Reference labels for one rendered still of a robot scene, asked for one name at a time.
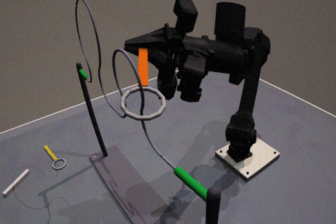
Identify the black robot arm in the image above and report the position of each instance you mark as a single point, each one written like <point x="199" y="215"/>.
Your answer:
<point x="242" y="53"/>

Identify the grey loop with orange handle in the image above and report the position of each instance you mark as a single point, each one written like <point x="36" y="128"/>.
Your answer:
<point x="143" y="74"/>

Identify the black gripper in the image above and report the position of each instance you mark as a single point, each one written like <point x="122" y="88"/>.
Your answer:
<point x="162" y="44"/>

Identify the yellow handled loop tool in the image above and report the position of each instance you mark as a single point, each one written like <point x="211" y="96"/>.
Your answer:
<point x="54" y="158"/>

